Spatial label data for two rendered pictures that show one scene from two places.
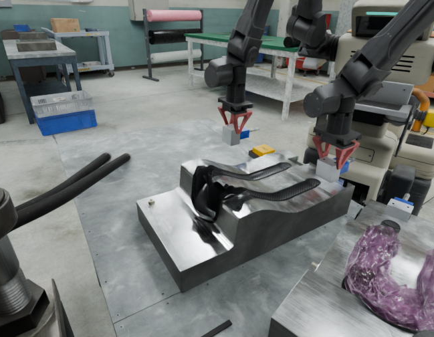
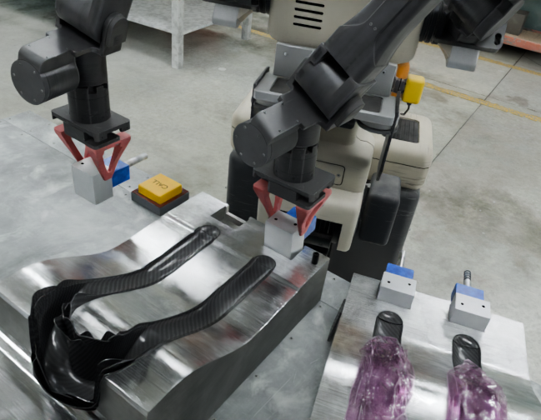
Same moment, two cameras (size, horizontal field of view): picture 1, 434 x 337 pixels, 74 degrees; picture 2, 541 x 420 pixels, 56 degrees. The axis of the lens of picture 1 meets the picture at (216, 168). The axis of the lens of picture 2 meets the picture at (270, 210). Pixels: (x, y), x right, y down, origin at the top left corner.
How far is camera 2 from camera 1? 0.18 m
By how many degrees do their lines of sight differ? 23
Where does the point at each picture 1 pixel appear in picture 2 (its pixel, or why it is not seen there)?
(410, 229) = (417, 322)
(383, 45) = (364, 43)
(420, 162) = (405, 166)
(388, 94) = not seen: hidden behind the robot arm
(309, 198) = (263, 304)
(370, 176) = (342, 209)
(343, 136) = (307, 187)
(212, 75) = (31, 78)
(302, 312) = not seen: outside the picture
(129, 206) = not seen: outside the picture
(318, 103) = (262, 145)
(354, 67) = (318, 76)
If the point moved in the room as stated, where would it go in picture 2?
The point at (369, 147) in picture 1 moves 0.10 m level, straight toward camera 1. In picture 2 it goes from (337, 162) to (335, 187)
